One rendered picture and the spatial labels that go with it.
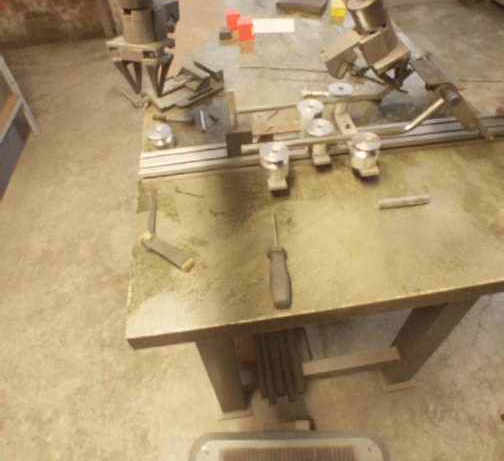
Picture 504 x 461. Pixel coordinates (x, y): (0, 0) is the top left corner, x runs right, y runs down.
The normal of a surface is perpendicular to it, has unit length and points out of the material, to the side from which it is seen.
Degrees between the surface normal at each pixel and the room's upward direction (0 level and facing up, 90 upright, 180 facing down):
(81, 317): 0
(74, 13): 90
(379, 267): 0
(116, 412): 0
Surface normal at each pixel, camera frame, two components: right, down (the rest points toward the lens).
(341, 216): -0.04, -0.67
